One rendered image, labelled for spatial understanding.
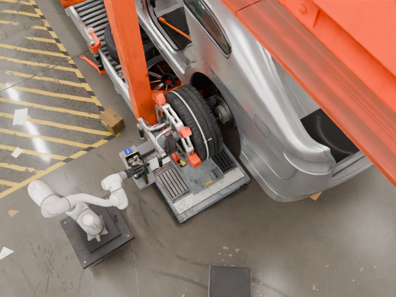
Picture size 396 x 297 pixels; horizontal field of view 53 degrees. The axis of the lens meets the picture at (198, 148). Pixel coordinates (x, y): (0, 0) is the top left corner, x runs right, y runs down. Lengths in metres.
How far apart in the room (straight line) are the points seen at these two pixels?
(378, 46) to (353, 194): 3.88
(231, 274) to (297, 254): 0.77
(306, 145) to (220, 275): 1.47
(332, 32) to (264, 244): 3.08
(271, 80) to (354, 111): 1.66
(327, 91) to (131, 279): 3.15
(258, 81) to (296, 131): 0.41
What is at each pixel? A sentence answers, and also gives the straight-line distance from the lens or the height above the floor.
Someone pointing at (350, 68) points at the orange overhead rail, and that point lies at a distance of 1.06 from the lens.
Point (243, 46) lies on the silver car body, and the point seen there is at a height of 1.80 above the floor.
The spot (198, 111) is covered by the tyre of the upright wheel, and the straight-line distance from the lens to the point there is 3.16.
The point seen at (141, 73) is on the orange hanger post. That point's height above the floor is 1.27.
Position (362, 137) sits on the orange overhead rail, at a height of 3.00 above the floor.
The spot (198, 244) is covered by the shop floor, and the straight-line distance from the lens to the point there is 3.92.
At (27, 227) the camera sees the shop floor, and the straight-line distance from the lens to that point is 4.32.
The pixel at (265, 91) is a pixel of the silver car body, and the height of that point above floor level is 1.71.
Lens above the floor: 3.77
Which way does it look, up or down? 61 degrees down
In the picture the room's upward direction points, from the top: 1 degrees counter-clockwise
